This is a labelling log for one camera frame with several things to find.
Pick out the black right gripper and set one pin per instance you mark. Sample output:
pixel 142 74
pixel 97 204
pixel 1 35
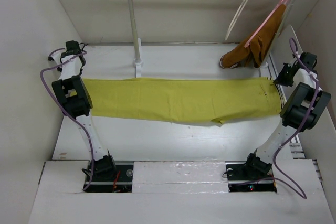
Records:
pixel 281 80

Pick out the yellow trousers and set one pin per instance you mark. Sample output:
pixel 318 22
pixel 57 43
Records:
pixel 184 101

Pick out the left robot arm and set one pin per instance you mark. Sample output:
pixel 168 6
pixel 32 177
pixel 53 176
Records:
pixel 73 96

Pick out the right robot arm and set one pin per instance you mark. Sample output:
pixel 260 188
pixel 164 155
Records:
pixel 316 101

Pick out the brown trousers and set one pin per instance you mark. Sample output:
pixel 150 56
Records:
pixel 256 52

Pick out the pink hanger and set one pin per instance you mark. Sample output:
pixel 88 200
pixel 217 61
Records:
pixel 264 22

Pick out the white hanger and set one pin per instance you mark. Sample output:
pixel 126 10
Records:
pixel 235 18

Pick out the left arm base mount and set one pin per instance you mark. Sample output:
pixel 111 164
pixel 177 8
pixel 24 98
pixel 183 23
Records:
pixel 119 182

